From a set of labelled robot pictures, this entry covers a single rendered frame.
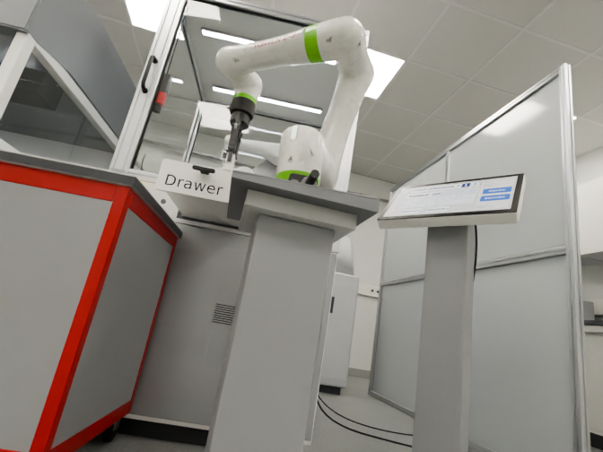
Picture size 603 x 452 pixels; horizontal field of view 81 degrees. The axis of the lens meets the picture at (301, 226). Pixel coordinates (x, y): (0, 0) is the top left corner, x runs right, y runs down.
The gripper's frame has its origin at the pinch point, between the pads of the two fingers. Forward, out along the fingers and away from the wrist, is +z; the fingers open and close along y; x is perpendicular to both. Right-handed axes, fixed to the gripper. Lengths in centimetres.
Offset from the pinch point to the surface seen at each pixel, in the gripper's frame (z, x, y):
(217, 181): 11.7, -0.6, 10.9
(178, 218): 18.6, -19.0, -22.8
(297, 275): 41, 29, 38
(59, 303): 57, -23, 36
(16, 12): -43, -91, 2
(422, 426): 79, 86, -10
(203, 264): 35.3, -4.6, -22.8
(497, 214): 5, 96, 14
